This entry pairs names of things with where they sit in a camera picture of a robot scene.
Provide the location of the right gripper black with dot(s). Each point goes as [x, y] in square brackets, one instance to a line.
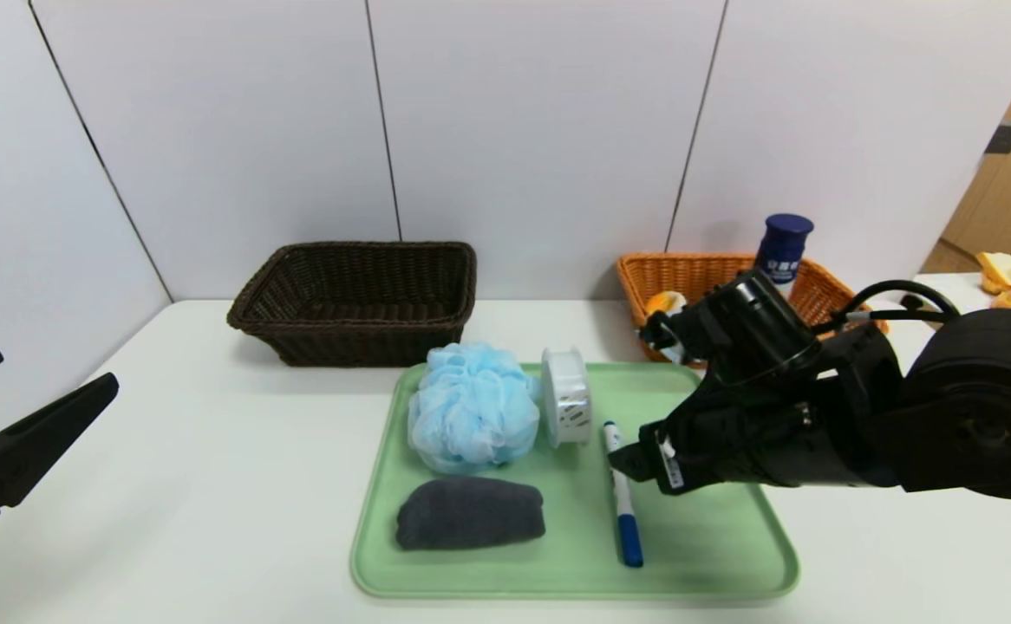
[669, 463]

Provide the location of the blue and white marker pen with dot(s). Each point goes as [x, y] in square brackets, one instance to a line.
[629, 537]

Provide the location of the white tape roll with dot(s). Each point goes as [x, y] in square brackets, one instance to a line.
[566, 394]

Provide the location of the white bun with orange top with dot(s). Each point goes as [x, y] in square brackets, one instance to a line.
[666, 303]

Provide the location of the light blue bath loofah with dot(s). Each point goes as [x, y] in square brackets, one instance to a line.
[471, 412]

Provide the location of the white bottle with blue cap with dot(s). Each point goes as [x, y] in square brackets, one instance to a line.
[783, 238]

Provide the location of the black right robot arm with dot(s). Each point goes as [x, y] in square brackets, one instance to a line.
[982, 407]

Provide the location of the orange wicker basket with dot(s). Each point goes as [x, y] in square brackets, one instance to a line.
[644, 277]

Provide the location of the dark brown wicker basket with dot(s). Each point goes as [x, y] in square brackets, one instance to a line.
[358, 342]

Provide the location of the small orange toy food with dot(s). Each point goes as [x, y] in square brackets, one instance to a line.
[1010, 302]

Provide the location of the dark grey rolled towel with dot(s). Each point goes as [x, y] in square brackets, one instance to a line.
[471, 515]

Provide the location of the light green plastic tray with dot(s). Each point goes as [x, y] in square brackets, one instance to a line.
[488, 572]

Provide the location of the white side table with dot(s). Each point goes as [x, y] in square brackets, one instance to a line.
[948, 290]

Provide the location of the yellow toy bread slice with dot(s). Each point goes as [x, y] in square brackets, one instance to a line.
[1004, 270]

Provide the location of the light wooden cabinet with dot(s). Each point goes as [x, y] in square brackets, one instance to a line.
[1008, 208]

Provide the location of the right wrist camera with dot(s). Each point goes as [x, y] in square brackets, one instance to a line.
[666, 334]

